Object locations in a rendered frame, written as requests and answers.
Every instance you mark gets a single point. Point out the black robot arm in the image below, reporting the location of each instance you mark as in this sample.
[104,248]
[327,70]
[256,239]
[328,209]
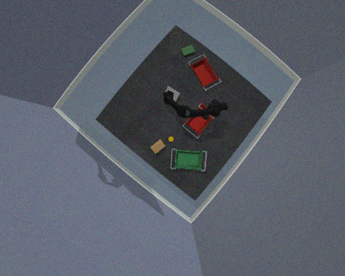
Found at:
[214,108]

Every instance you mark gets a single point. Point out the small green block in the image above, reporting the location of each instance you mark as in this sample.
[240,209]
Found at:
[187,51]

